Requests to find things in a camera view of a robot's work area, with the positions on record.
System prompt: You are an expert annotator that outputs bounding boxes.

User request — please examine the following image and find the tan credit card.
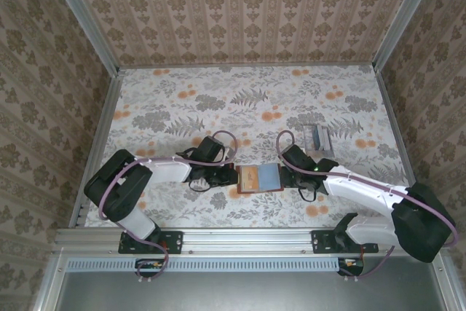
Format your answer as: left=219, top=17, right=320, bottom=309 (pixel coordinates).
left=241, top=165, right=259, bottom=191

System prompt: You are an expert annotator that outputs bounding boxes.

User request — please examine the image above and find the brown leather card holder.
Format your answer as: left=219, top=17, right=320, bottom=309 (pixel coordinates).
left=235, top=162, right=285, bottom=196

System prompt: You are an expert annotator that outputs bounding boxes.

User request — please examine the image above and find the clear acrylic card box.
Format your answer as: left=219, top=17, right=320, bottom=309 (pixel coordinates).
left=301, top=123, right=336, bottom=158

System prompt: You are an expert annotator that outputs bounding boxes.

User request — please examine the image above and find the grey metal sheet panel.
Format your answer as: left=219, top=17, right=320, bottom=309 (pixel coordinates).
left=54, top=270, right=447, bottom=311

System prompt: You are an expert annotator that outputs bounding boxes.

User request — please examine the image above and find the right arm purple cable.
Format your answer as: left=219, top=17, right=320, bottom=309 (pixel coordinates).
left=275, top=130, right=459, bottom=282

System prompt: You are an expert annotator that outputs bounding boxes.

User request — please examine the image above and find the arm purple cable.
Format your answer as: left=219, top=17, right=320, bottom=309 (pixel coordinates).
left=275, top=130, right=459, bottom=282
left=98, top=130, right=240, bottom=283

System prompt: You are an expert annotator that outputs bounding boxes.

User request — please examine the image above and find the aluminium front rail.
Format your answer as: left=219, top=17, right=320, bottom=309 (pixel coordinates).
left=54, top=227, right=447, bottom=254

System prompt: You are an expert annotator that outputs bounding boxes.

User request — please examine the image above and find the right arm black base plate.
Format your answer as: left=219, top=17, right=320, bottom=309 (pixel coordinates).
left=311, top=229, right=379, bottom=255

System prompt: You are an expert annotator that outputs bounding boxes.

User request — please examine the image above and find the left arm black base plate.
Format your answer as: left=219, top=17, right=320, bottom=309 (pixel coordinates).
left=119, top=229, right=183, bottom=255

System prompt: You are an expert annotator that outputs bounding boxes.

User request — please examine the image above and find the white slotted cable duct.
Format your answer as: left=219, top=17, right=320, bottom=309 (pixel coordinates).
left=67, top=256, right=345, bottom=272

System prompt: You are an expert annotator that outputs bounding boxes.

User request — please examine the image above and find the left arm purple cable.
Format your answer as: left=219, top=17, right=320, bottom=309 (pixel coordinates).
left=98, top=130, right=240, bottom=283

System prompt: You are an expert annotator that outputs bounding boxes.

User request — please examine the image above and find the aluminium side rail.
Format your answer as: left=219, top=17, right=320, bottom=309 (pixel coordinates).
left=68, top=70, right=125, bottom=228
left=373, top=65, right=433, bottom=227

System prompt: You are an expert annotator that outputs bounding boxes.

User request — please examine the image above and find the aluminium back rail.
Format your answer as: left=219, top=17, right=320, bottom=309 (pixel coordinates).
left=118, top=64, right=376, bottom=72

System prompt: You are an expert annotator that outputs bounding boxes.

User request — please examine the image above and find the aluminium frame post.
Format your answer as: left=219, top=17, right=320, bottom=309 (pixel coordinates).
left=371, top=0, right=443, bottom=71
left=42, top=0, right=121, bottom=74

